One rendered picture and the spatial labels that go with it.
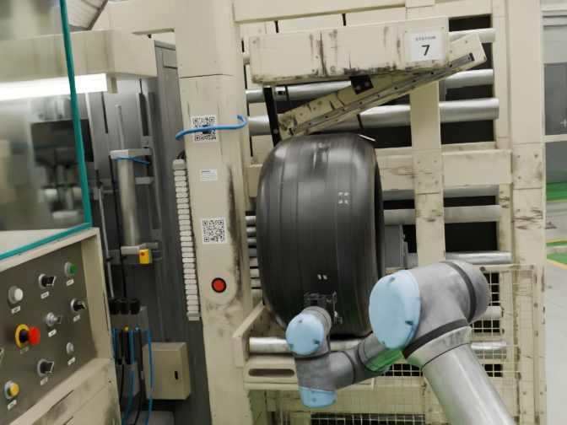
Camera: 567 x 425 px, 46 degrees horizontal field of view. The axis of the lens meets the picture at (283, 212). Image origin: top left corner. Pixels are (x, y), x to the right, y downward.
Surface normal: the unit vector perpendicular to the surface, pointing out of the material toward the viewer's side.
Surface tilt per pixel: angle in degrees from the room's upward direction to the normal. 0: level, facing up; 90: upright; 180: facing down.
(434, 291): 50
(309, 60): 90
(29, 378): 90
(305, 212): 68
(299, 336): 83
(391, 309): 84
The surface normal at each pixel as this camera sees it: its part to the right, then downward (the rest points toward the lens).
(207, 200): -0.20, 0.15
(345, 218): 0.05, -0.16
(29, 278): 0.98, -0.04
